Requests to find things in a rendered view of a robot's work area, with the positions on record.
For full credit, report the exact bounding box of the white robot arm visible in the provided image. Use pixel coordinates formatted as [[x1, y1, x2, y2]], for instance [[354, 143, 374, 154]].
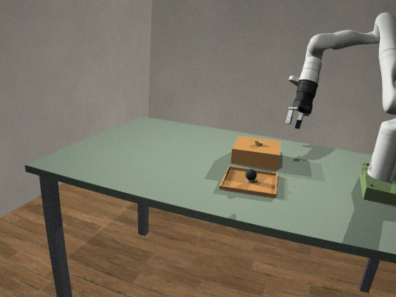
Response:
[[303, 13, 396, 181]]

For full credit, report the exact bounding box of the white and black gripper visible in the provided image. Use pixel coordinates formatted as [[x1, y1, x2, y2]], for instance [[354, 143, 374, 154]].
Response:
[[285, 68, 320, 129]]

